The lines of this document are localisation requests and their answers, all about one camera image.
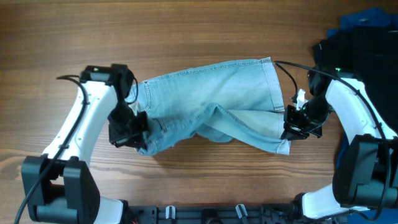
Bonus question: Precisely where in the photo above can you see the light blue denim shorts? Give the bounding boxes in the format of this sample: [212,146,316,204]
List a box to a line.
[127,57,290,156]

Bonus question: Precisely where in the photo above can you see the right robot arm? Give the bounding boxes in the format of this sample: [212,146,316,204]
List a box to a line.
[281,67,397,223]

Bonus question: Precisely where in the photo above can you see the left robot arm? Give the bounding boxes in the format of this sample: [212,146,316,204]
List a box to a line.
[14,64,149,223]

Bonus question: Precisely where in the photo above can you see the black t-shirt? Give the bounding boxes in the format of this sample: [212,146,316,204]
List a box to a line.
[312,26,397,131]

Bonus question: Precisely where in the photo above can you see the dark blue garment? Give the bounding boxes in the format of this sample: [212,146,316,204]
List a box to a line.
[328,8,397,223]

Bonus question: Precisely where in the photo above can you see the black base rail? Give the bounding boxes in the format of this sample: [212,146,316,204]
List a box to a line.
[130,204,314,224]

